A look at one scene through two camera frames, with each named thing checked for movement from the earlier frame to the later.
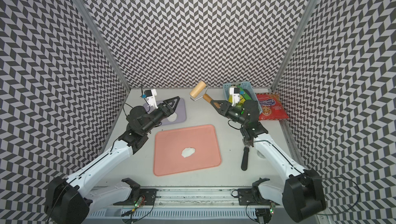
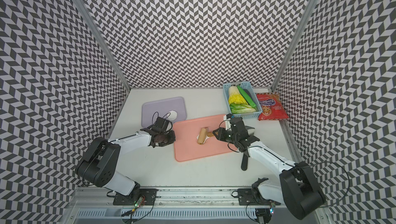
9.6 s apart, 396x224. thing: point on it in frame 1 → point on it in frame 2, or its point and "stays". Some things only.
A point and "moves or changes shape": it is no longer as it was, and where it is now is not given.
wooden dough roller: (199, 91) → (203, 134)
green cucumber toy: (246, 96) stays
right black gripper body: (235, 113) → (228, 136)
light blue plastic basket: (249, 88) stays
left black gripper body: (155, 116) → (167, 138)
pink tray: (169, 143) moves or changes shape
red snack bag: (271, 107) stays
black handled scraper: (244, 162) stays
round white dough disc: (172, 117) stays
